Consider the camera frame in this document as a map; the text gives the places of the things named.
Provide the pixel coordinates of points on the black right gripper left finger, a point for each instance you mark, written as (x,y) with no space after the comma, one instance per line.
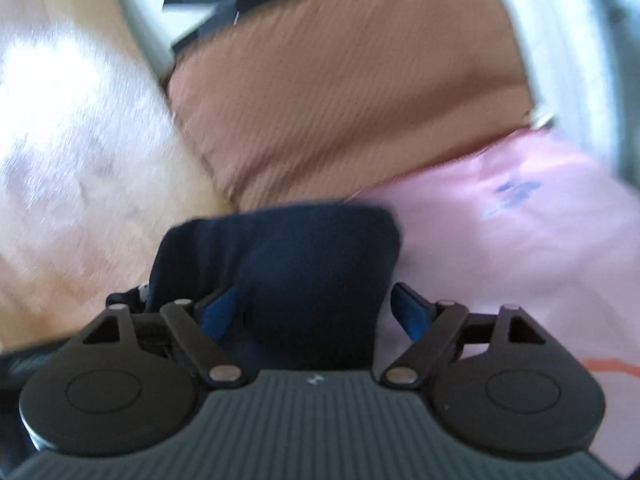
(125,382)

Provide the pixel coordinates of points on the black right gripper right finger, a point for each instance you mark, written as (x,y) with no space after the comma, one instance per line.
(500,382)

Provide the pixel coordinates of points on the navy patterned knit sweater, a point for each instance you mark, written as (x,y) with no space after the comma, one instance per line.
(298,286)

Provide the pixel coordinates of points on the pink floral bed sheet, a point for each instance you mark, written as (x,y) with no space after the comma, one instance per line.
(535,222)

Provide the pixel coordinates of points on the brown mesh cushion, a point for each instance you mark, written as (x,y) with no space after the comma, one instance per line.
(314,99)

